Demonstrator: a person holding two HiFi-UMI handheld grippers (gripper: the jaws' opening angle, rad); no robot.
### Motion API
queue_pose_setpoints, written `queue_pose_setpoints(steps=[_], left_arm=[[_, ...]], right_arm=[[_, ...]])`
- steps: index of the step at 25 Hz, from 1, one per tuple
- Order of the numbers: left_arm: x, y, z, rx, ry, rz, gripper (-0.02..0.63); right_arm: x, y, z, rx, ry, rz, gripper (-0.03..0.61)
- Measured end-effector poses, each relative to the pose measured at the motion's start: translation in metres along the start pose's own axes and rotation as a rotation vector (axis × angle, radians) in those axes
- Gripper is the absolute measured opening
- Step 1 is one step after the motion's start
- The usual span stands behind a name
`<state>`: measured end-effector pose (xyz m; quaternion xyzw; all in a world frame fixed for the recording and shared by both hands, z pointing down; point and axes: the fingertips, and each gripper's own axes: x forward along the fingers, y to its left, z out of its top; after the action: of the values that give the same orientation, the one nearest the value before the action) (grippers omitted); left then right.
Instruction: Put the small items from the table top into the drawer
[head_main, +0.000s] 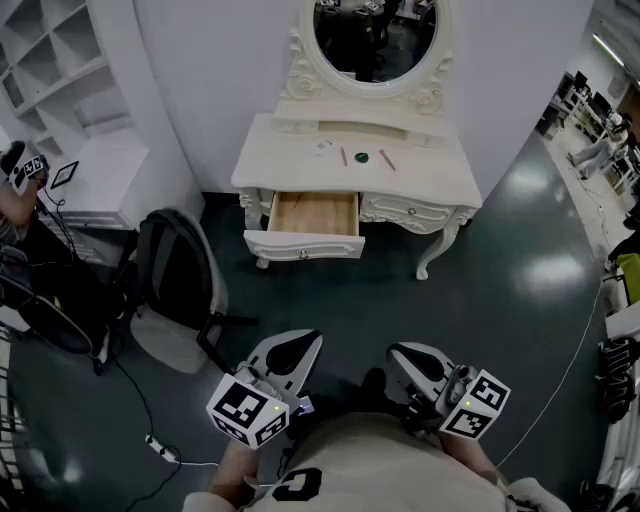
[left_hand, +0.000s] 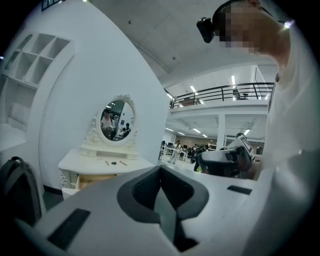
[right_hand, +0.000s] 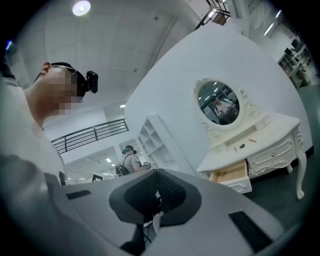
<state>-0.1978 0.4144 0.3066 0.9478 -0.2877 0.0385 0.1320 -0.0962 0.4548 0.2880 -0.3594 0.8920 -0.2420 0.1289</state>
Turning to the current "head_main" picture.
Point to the white ornate dressing table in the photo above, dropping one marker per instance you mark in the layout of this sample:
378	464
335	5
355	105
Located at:
280	165

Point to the person's black trousers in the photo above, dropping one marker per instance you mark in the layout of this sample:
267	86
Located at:
375	385

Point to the large wooden drawer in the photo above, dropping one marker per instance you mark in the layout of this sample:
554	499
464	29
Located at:
312	212

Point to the small white drawer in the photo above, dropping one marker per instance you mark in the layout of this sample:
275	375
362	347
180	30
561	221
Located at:
297	126
426	139

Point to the person's white shirt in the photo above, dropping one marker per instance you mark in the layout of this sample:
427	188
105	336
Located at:
380	460

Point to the person's left forearm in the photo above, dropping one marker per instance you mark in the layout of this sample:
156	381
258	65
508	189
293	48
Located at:
235	470

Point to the black white striped cushion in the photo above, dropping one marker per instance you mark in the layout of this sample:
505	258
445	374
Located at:
617	380

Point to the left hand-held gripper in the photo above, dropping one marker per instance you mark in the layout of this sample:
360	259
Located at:
247	410

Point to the oval mirror, white frame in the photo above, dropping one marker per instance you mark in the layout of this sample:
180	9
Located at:
375	40

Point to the white bookshelf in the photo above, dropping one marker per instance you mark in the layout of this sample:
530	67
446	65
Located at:
50	60

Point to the black office chair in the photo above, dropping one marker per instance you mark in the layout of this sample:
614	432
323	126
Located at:
60	310

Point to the white power strip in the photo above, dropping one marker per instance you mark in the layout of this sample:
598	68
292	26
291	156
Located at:
161	448

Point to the white cabinet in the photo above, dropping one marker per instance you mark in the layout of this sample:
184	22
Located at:
110	175

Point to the black metal rack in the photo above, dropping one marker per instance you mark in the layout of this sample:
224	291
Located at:
7	420

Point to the dark green round compact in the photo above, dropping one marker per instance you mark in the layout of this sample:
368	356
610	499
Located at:
361	157

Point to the person's right forearm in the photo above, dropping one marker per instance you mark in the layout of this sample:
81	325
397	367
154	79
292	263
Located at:
467	455

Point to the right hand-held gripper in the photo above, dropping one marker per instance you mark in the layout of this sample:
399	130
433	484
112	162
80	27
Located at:
475	405

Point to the white paper packet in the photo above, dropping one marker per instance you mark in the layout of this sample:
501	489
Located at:
317	151

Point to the black tablet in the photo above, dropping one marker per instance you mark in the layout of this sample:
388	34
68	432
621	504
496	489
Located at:
65	173

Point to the yellow-green chair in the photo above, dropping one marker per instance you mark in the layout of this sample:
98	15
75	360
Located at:
629	275

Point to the grey office chair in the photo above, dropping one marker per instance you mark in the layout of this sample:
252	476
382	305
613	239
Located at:
170	265

